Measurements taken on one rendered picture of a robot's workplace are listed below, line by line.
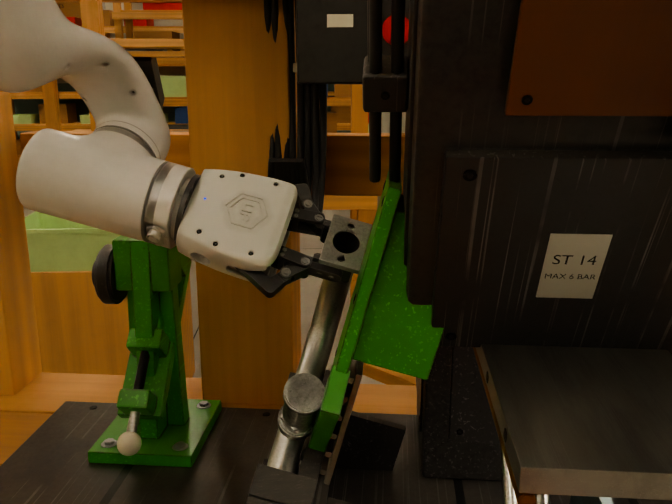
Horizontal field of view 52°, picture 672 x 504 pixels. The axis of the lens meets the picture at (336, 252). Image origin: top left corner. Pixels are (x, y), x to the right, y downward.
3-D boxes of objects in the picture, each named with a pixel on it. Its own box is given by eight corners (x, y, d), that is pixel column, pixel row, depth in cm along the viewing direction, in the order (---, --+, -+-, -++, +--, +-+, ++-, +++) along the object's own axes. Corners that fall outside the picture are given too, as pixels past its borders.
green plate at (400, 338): (411, 436, 61) (486, 212, 55) (321, 411, 61) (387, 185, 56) (409, 381, 72) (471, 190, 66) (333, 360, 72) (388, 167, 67)
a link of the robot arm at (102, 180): (176, 200, 76) (142, 259, 69) (61, 168, 76) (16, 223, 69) (177, 140, 70) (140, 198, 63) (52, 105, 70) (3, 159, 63)
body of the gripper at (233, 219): (156, 230, 63) (273, 263, 63) (194, 146, 68) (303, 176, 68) (163, 268, 70) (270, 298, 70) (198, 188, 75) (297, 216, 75)
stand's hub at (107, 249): (111, 312, 83) (106, 252, 81) (87, 311, 83) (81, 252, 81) (134, 293, 90) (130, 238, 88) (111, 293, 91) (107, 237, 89)
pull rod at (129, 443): (137, 461, 79) (133, 415, 78) (113, 460, 79) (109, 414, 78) (153, 436, 84) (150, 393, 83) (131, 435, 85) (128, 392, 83)
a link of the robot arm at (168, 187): (135, 217, 63) (167, 226, 63) (170, 144, 68) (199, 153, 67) (146, 260, 70) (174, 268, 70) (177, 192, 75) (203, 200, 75)
